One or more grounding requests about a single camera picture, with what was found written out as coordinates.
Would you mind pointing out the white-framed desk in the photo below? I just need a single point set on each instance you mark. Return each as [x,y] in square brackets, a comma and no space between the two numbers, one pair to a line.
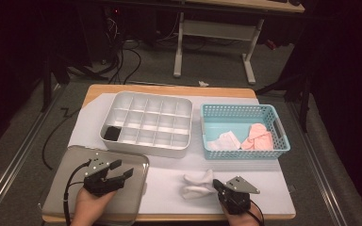
[220,30]

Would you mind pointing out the small red object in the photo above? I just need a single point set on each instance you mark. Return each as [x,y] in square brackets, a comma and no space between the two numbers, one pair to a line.
[271,44]

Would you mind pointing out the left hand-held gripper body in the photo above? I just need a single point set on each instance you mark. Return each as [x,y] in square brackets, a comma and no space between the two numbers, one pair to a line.
[97,183]

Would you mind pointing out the metal floor rail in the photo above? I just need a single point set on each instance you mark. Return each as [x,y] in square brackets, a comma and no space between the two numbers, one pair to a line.
[318,164]
[19,153]

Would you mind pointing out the pink sock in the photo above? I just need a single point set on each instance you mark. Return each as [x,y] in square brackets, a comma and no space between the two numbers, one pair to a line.
[260,142]
[257,128]

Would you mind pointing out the black sock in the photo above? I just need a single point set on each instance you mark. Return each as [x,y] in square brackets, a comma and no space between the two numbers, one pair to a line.
[111,134]

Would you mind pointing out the dark equipment with red light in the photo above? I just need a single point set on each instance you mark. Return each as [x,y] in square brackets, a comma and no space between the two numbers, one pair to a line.
[114,19]

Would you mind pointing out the white table cover sheet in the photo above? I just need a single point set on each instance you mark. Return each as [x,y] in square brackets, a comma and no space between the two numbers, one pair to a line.
[176,207]

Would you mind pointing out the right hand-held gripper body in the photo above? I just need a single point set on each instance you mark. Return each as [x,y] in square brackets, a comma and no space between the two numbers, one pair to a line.
[235,201]

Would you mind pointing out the black metal stand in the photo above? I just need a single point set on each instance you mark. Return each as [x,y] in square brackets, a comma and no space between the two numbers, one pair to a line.
[46,88]
[304,106]

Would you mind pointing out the person's right hand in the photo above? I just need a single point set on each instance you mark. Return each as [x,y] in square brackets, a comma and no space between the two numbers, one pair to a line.
[242,221]

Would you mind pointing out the white crumpled scrap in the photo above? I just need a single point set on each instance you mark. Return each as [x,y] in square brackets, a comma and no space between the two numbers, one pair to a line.
[203,83]

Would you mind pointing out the translucent grey box lid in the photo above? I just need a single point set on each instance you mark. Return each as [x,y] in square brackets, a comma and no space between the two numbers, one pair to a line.
[62,182]

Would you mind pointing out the white divided storage box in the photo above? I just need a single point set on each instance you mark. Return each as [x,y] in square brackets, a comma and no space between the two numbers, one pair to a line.
[144,152]

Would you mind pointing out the light blue perforated basket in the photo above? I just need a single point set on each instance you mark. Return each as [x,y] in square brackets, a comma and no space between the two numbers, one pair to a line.
[248,154]

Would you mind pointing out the person's left hand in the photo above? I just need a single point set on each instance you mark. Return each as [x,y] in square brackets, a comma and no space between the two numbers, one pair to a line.
[88,210]

